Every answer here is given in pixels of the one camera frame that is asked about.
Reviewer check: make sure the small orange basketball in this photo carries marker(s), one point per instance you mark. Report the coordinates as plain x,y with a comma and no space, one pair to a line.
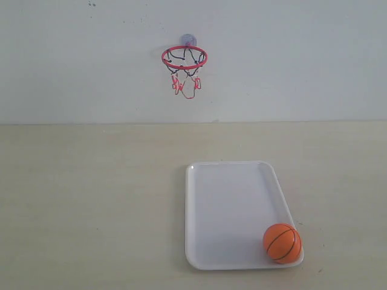
282,243

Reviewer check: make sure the red mini basketball hoop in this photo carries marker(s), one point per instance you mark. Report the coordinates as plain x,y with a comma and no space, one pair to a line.
184,63

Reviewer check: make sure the white rectangular plastic tray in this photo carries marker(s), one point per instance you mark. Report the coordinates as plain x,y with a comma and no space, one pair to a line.
228,207

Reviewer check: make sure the clear suction cup mount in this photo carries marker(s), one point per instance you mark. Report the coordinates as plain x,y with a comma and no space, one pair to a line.
188,40

